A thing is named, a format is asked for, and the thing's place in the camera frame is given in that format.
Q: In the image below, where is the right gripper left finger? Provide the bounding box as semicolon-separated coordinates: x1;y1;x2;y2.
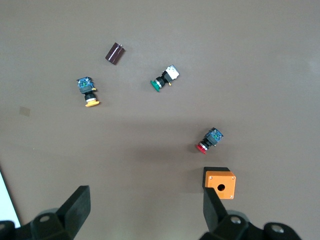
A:
0;185;91;240

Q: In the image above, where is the dark maroon cylindrical capacitor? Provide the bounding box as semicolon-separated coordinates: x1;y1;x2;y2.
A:
104;41;126;66

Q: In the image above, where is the yellow push button switch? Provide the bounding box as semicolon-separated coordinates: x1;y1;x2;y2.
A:
76;76;101;108

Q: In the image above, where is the orange button enclosure box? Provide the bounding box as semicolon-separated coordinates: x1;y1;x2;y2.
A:
202;166;237;200

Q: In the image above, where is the red push button switch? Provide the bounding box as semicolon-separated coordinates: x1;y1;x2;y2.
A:
194;126;225;155

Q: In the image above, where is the green push button switch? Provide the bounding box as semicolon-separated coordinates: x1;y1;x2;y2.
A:
149;64;180;93

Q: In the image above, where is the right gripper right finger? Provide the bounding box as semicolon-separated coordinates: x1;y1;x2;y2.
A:
198;187;303;240

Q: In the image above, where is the white drawer cabinet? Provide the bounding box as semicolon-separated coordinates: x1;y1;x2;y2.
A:
0;163;21;229

